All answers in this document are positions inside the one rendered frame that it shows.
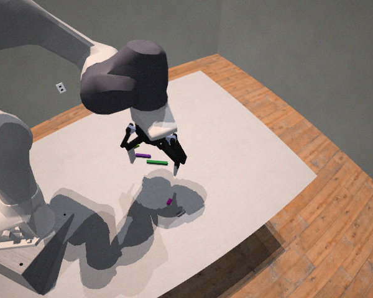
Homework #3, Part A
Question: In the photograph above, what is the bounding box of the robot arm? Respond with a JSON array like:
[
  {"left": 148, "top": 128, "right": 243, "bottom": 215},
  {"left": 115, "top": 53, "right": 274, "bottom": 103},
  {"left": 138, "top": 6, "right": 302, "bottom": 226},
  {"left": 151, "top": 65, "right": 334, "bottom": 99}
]
[{"left": 0, "top": 0, "right": 177, "bottom": 250}]

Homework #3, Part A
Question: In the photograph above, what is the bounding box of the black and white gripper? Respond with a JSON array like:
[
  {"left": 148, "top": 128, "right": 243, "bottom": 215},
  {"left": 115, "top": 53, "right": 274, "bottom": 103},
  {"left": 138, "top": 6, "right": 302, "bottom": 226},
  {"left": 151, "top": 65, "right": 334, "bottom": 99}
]
[{"left": 120, "top": 123, "right": 187, "bottom": 176}]

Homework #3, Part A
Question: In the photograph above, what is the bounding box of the grey rod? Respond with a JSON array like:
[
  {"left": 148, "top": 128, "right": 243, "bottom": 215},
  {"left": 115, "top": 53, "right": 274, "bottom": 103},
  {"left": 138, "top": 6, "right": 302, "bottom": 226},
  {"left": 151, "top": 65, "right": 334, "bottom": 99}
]
[{"left": 176, "top": 209, "right": 186, "bottom": 217}]

